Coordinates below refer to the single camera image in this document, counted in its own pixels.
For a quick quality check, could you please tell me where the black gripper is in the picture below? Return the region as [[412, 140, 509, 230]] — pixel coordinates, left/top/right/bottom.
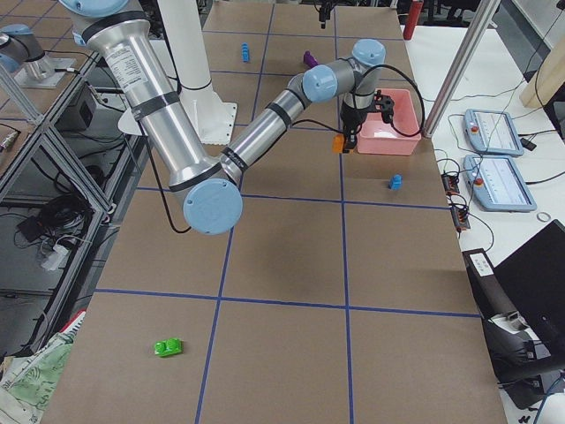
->
[[340, 104, 372, 154], [317, 0, 332, 22]]

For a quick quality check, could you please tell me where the orange toy block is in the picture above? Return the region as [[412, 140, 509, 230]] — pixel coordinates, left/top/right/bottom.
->
[[332, 134, 345, 154]]

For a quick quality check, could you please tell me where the purple toy block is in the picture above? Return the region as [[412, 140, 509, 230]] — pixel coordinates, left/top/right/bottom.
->
[[303, 50, 319, 69]]

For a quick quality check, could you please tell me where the small blue toy block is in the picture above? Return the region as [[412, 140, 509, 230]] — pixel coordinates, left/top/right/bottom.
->
[[388, 174, 403, 191]]

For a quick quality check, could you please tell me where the long blue toy block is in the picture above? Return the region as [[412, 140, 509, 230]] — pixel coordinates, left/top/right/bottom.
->
[[241, 42, 251, 63]]

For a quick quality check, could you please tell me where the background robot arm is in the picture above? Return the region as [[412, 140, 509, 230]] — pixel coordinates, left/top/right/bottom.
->
[[1, 24, 76, 89]]

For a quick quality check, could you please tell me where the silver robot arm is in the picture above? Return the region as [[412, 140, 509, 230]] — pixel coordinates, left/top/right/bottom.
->
[[62, 1, 386, 235]]

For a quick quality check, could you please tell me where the pink plastic box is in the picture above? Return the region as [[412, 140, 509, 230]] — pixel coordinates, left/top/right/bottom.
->
[[357, 88, 421, 155]]

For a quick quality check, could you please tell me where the red bottle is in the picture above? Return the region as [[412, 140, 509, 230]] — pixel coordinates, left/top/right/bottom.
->
[[403, 0, 424, 41]]

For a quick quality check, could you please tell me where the upper teach pendant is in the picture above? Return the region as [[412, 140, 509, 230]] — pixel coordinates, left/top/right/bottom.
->
[[463, 109, 524, 157]]

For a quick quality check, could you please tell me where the teach pendant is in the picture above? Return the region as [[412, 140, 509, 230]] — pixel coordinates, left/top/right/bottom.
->
[[463, 109, 524, 157], [463, 155, 537, 212]]

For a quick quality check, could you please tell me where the lower teach pendant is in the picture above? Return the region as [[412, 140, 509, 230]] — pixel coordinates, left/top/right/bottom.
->
[[463, 155, 537, 212]]

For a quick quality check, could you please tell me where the black laptop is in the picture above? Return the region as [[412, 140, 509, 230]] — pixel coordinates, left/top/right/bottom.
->
[[494, 219, 564, 350]]

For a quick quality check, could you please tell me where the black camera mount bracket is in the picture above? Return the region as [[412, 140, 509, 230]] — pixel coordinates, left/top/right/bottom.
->
[[373, 90, 395, 125]]

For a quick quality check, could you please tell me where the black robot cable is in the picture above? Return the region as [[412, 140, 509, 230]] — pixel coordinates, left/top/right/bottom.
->
[[290, 64, 427, 139]]

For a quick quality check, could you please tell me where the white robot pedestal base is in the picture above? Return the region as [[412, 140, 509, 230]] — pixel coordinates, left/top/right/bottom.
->
[[152, 1, 237, 145]]

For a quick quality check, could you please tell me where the aluminium frame post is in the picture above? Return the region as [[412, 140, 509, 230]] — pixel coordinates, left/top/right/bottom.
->
[[423, 0, 501, 139]]

